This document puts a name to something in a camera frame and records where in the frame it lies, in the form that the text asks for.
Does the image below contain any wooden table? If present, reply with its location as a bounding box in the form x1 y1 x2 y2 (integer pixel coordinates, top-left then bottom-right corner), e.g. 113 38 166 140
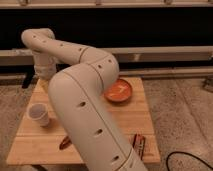
6 78 160 166

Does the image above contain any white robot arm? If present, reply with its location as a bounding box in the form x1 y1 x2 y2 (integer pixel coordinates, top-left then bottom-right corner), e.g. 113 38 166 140
21 28 148 171

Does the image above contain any red black rectangular package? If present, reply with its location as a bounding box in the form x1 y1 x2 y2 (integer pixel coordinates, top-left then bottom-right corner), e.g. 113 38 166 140
132 134 146 159

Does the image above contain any orange bowl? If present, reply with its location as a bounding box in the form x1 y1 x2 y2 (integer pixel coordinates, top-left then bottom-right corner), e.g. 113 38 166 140
104 79 133 103

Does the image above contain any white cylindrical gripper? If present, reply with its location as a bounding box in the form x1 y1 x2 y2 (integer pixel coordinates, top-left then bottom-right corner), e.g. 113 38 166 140
33 52 56 80

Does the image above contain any grey metal rail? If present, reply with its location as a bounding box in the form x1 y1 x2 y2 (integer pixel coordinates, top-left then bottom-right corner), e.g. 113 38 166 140
0 45 213 66

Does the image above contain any brown red elongated object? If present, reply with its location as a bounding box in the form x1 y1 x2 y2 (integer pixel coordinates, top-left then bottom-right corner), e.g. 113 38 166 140
59 136 72 150

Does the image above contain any black cable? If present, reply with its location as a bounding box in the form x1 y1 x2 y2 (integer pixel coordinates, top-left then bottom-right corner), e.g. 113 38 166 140
165 151 213 171

